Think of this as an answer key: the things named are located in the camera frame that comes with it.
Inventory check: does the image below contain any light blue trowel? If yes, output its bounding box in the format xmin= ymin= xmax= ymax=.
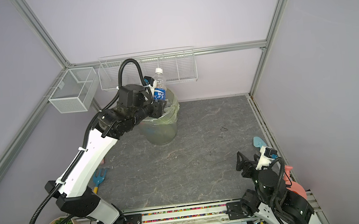
xmin=253 ymin=136 xmax=267 ymax=149

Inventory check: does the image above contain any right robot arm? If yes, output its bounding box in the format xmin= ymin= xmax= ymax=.
xmin=226 ymin=146 xmax=322 ymax=224

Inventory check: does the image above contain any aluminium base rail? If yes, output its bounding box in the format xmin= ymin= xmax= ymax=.
xmin=78 ymin=190 xmax=322 ymax=224

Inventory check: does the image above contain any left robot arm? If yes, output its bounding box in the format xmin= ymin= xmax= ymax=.
xmin=29 ymin=84 xmax=166 ymax=224

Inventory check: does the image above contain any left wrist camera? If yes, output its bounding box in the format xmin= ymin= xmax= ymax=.
xmin=144 ymin=76 xmax=157 ymax=96

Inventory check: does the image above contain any blue yellow garden fork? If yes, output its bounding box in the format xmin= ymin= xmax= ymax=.
xmin=93 ymin=168 xmax=108 ymax=194

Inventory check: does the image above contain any green mesh trash bin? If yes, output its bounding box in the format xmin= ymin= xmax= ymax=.
xmin=138 ymin=89 xmax=180 ymax=145

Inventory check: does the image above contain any blue label bottle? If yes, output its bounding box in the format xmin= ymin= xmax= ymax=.
xmin=153 ymin=68 xmax=167 ymax=101

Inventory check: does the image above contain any pink watering can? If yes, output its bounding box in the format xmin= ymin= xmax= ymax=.
xmin=283 ymin=165 xmax=307 ymax=199

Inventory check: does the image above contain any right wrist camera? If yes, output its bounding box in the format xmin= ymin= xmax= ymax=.
xmin=254 ymin=146 xmax=278 ymax=170

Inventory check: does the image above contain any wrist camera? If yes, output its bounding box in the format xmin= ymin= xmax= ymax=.
xmin=254 ymin=146 xmax=278 ymax=170
xmin=144 ymin=76 xmax=157 ymax=96

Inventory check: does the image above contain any long white wire shelf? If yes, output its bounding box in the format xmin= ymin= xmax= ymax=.
xmin=98 ymin=46 xmax=198 ymax=92

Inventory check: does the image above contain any small white mesh basket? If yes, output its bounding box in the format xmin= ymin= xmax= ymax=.
xmin=49 ymin=67 xmax=100 ymax=114

